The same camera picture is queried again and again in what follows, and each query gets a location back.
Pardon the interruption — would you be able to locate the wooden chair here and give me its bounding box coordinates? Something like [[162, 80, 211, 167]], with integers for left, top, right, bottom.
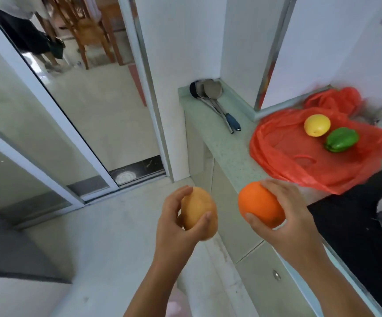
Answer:
[[47, 0, 116, 70]]

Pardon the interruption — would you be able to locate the person's right forearm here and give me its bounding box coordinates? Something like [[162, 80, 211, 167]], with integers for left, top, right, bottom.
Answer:
[[290, 251, 375, 317]]

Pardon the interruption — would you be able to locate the brown potato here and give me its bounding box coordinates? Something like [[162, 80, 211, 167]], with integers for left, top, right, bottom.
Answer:
[[180, 187, 218, 241]]

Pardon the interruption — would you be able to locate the steel ladle with blue handle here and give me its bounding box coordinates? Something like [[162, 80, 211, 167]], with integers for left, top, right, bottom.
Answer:
[[203, 80, 242, 132]]

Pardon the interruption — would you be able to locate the orange fruit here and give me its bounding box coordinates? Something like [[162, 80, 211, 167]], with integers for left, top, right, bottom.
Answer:
[[237, 181, 286, 229]]

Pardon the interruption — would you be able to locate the wooden table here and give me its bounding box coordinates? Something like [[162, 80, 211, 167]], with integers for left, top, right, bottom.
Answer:
[[92, 0, 129, 66]]

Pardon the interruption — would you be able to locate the black stove top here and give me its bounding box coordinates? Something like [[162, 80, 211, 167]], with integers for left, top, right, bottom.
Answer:
[[306, 162, 382, 317]]

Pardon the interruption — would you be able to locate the yellow lemon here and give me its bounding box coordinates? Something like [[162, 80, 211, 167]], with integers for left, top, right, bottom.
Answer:
[[304, 114, 331, 138]]

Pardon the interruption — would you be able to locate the green bell pepper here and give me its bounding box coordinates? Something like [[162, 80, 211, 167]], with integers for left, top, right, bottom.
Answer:
[[325, 127, 360, 153]]

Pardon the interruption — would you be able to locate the red plastic bag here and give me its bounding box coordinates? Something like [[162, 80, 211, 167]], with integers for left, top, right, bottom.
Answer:
[[249, 87, 382, 195]]

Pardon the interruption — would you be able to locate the person's left forearm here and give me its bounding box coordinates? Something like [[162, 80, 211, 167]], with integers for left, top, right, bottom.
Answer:
[[124, 256, 185, 317]]

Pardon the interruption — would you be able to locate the sliding glass door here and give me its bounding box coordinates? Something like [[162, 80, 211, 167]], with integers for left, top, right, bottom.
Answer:
[[0, 0, 120, 230]]

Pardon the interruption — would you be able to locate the person's right hand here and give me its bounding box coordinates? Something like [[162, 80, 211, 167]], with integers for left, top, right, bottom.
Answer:
[[244, 179, 327, 265]]

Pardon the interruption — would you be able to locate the person's left hand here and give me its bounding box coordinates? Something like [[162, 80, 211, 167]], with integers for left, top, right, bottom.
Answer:
[[155, 185, 213, 265]]

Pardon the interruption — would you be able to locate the cabinet door with round knob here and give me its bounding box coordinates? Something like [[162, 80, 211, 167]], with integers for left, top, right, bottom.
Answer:
[[234, 241, 317, 317]]

